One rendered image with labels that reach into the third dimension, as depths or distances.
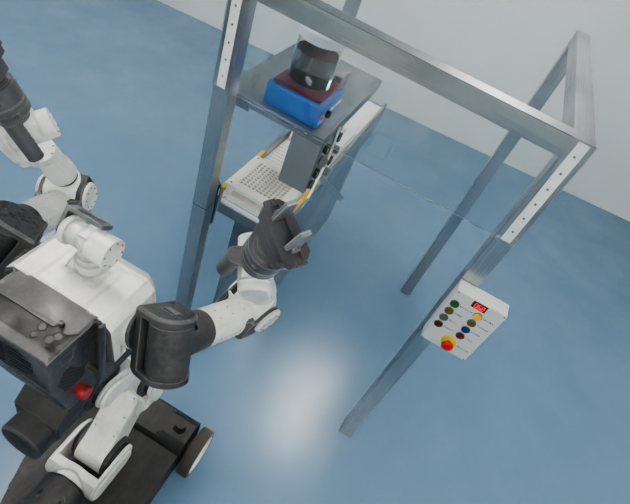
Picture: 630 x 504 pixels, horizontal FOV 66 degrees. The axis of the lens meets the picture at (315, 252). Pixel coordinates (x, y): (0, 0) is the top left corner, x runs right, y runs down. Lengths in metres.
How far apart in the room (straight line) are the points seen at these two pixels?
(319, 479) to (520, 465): 1.11
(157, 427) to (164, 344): 1.13
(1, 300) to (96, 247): 0.20
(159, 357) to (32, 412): 0.43
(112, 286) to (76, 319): 0.10
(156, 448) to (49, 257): 1.15
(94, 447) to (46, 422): 0.59
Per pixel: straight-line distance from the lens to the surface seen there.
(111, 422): 1.87
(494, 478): 2.81
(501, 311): 1.61
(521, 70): 4.93
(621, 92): 5.09
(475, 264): 1.57
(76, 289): 1.07
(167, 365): 1.02
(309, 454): 2.40
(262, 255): 0.86
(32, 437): 1.34
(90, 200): 1.42
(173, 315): 1.01
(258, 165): 2.00
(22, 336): 1.02
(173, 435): 2.08
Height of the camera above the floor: 2.13
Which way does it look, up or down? 43 degrees down
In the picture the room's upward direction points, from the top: 24 degrees clockwise
